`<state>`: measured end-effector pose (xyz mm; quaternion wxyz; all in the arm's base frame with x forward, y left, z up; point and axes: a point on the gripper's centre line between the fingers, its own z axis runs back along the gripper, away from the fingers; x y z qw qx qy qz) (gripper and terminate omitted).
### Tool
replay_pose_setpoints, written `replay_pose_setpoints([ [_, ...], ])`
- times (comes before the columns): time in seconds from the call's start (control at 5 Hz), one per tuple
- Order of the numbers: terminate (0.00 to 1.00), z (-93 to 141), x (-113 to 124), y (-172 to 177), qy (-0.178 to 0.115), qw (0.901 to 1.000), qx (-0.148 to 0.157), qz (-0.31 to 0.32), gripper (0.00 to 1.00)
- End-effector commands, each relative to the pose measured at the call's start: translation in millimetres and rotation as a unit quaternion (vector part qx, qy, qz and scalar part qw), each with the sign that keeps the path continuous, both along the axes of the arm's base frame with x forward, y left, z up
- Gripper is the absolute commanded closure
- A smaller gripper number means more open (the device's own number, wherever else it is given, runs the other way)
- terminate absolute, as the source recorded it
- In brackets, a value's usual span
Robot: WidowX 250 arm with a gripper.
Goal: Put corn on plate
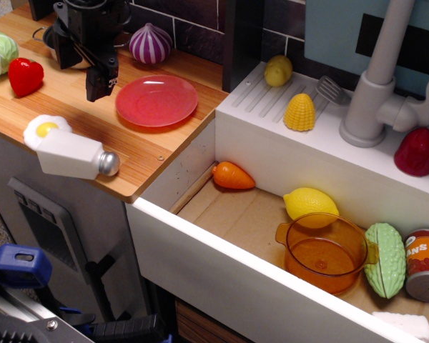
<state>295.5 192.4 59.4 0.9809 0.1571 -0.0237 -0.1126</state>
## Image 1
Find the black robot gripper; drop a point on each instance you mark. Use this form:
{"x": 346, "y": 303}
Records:
{"x": 88, "y": 30}

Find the yellow toy corn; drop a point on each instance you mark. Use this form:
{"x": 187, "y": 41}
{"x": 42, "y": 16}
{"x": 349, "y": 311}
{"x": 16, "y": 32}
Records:
{"x": 300, "y": 114}

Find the pink plastic plate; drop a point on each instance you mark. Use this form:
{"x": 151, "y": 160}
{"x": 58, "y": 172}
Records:
{"x": 156, "y": 101}

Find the small steel pot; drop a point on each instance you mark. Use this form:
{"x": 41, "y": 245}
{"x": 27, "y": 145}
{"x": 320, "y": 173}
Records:
{"x": 44, "y": 35}

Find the red toy strawberry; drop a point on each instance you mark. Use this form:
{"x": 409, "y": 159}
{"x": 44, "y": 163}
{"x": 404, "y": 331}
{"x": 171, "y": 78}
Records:
{"x": 25, "y": 76}

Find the purple striped toy onion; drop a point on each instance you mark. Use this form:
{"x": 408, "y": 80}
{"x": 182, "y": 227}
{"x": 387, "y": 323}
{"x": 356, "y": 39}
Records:
{"x": 150, "y": 44}

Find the toy fried egg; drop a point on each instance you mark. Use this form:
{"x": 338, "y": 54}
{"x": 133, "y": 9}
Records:
{"x": 38, "y": 128}

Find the white salt shaker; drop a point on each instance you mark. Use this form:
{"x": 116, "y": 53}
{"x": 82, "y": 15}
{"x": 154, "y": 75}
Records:
{"x": 67, "y": 154}

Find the grey toy oven door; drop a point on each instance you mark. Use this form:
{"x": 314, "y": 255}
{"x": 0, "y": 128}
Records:
{"x": 52, "y": 227}

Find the orange toy carrot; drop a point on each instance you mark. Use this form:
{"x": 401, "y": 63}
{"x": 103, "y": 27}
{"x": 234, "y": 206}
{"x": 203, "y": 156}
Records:
{"x": 229, "y": 175}

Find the yellow toy potato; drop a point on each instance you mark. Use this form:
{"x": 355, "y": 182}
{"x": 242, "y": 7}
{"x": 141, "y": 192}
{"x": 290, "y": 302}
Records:
{"x": 278, "y": 71}

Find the blue clamp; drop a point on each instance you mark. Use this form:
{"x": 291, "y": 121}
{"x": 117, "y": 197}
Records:
{"x": 23, "y": 267}

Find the white toy sink unit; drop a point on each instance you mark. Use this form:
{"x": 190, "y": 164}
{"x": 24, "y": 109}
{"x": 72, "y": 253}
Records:
{"x": 215, "y": 249}

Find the grey toy spatula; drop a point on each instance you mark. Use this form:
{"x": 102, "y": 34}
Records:
{"x": 332, "y": 92}

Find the yellow toy lemon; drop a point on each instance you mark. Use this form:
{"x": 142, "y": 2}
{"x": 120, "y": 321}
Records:
{"x": 311, "y": 208}

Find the grey toy faucet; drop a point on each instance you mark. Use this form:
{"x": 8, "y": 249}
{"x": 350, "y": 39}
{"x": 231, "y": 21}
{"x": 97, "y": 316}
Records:
{"x": 374, "y": 103}

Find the orange transparent plastic pot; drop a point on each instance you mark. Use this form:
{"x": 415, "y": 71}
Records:
{"x": 326, "y": 250}

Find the red toy pepper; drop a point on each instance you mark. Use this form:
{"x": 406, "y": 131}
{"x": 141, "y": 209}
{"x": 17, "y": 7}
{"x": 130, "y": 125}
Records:
{"x": 412, "y": 156}

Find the green toy bitter gourd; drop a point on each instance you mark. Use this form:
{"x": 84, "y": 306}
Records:
{"x": 387, "y": 276}

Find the toy beans can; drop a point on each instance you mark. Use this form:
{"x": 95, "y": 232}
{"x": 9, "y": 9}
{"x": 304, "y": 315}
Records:
{"x": 417, "y": 263}

